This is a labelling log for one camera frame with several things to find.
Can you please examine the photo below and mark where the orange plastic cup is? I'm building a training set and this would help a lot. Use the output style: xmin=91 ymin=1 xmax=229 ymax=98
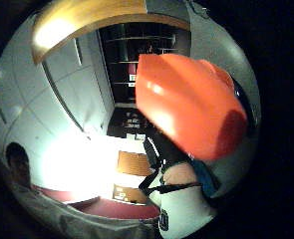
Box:
xmin=135 ymin=53 xmax=249 ymax=162

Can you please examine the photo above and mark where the wooden cabinet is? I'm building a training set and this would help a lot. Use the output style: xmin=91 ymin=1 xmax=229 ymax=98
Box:
xmin=117 ymin=150 xmax=154 ymax=177
xmin=112 ymin=183 xmax=150 ymax=205

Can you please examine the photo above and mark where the dark bookshelf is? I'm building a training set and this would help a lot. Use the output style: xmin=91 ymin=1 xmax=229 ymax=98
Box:
xmin=98 ymin=22 xmax=191 ymax=105

